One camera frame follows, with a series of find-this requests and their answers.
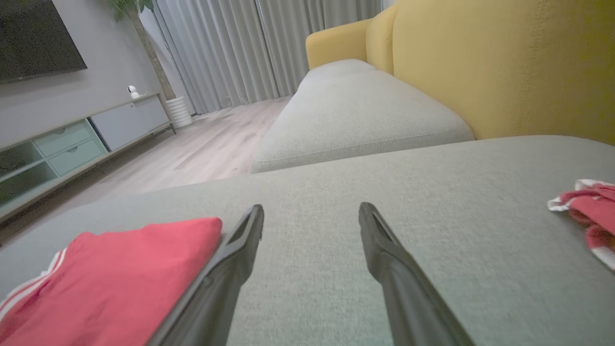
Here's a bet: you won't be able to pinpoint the red and white basketball jersey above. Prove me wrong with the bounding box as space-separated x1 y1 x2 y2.
0 217 223 346

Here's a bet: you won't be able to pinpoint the white ribbed plant pot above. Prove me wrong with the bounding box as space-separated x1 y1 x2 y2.
166 96 194 129

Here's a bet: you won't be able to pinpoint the yellow and grey sofa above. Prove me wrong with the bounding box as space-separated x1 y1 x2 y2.
0 136 615 346

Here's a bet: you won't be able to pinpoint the red and white basketball shorts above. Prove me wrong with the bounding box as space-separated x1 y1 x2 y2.
547 179 615 272

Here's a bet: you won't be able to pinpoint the green potted tree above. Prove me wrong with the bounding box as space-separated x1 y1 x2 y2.
108 0 177 101

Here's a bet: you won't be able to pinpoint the black flat television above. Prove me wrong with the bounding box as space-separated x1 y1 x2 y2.
0 0 88 85

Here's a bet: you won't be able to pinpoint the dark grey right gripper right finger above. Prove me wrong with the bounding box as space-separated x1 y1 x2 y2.
358 202 476 346

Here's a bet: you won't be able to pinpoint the yellow sofa armrest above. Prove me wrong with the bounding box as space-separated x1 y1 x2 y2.
306 18 373 70

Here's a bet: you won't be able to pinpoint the low grey television cabinet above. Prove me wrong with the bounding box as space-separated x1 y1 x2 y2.
0 93 176 222

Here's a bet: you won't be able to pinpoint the yellow sofa backrest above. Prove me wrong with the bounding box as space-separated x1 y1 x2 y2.
366 0 615 146

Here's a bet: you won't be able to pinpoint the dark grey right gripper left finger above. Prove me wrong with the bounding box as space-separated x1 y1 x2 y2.
147 204 265 346

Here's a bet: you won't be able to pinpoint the grey pleated curtain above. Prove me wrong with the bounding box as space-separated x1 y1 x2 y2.
153 0 385 114

